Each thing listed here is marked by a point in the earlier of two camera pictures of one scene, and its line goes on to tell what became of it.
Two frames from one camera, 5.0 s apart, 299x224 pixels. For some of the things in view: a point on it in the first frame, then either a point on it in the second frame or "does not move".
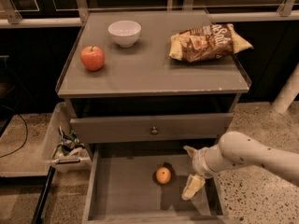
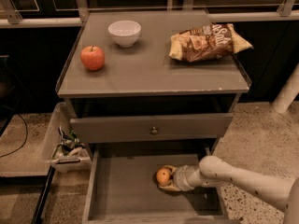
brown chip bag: (206, 42) does not move
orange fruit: (163, 175) does not move
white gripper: (199, 162) -> (181, 178)
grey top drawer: (150, 128) does not move
